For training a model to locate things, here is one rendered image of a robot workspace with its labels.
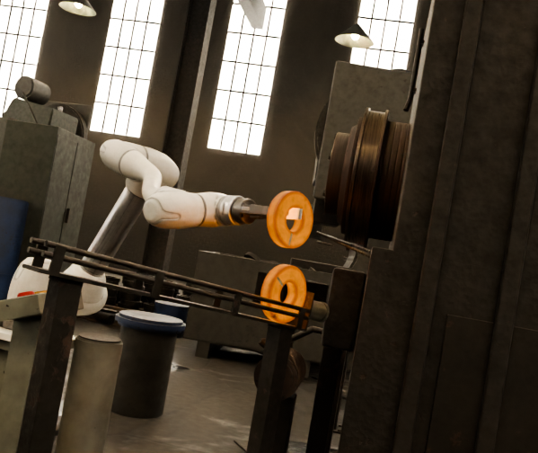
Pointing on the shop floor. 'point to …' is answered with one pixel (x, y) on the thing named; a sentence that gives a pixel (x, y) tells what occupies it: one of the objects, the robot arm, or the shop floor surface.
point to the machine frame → (475, 247)
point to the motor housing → (295, 364)
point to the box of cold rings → (245, 272)
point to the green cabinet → (46, 181)
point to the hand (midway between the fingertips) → (290, 213)
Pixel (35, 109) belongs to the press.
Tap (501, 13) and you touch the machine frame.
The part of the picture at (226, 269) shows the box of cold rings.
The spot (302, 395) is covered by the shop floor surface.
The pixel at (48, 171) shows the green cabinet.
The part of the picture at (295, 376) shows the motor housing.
